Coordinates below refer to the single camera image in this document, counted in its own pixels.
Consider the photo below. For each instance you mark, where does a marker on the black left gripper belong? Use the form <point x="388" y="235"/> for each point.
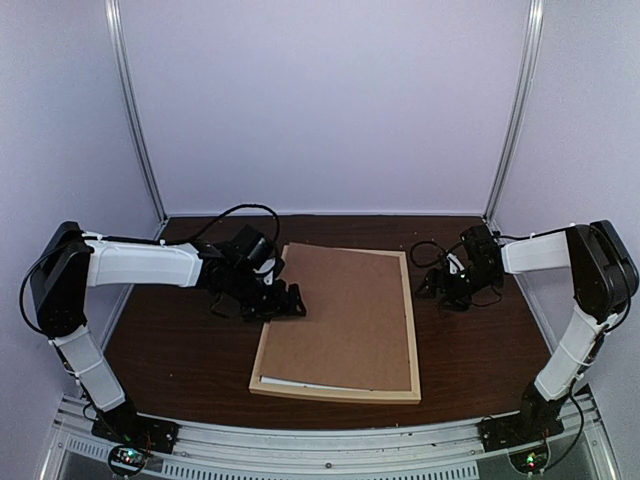
<point x="276" y="307"/>

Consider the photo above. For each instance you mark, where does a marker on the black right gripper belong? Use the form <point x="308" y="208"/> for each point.
<point x="433" y="277"/>

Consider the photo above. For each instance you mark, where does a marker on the books photo print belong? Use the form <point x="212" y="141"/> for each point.
<point x="290" y="383"/>

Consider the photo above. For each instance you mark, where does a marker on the brown backing board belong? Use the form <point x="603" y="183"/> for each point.
<point x="340" y="315"/>

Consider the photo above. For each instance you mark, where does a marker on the light wooden picture frame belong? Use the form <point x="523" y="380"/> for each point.
<point x="330" y="392"/>

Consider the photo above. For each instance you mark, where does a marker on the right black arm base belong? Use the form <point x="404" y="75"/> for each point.
<point x="536" y="420"/>

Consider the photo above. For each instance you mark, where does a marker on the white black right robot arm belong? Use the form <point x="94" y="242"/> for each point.
<point x="604" y="279"/>

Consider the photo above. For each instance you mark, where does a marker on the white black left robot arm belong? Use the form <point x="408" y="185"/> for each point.
<point x="245" y="269"/>

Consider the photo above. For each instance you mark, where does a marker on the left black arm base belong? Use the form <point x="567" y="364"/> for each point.
<point x="140" y="430"/>

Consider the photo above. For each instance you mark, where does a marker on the right round circuit board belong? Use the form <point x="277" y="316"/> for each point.
<point x="529" y="461"/>

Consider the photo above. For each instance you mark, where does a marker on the round circuit board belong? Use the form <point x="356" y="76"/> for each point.
<point x="126" y="461"/>
<point x="529" y="461"/>

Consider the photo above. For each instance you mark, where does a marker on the left round circuit board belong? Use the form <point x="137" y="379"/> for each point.
<point x="126" y="461"/>

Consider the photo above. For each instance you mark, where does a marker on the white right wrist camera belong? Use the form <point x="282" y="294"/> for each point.
<point x="455" y="266"/>

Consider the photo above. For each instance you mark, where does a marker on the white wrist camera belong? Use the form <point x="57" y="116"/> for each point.
<point x="267" y="272"/>
<point x="455" y="266"/>

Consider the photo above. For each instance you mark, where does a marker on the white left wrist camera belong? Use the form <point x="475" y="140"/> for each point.
<point x="267" y="272"/>

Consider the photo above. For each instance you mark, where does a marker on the aluminium front rail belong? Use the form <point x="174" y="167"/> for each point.
<point x="451" y="450"/>

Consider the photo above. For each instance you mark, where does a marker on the right aluminium corner post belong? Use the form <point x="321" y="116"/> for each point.
<point x="526" y="73"/>

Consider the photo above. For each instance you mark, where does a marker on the aluminium corner post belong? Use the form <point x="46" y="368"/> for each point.
<point x="526" y="73"/>
<point x="117" y="36"/>

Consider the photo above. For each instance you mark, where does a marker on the left aluminium corner post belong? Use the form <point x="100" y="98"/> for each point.
<point x="117" y="36"/>

